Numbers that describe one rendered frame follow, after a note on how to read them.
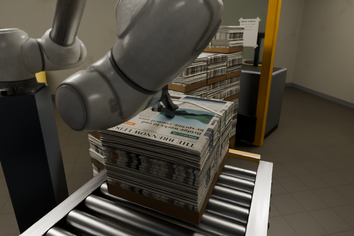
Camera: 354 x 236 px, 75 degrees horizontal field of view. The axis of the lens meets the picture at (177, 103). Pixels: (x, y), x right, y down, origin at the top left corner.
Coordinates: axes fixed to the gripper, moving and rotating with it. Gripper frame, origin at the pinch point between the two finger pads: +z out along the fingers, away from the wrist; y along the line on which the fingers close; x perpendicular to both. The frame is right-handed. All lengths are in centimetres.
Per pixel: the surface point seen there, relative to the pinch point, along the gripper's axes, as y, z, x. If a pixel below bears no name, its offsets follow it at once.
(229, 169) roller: 32.1, 12.4, 15.3
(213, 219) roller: 34.2, -12.2, 16.3
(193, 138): 11.6, -15.5, 10.4
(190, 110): 9.3, -0.2, 3.8
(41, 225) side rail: 37, -32, -23
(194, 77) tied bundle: 11, 98, -30
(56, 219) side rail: 36, -29, -21
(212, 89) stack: 23, 124, -22
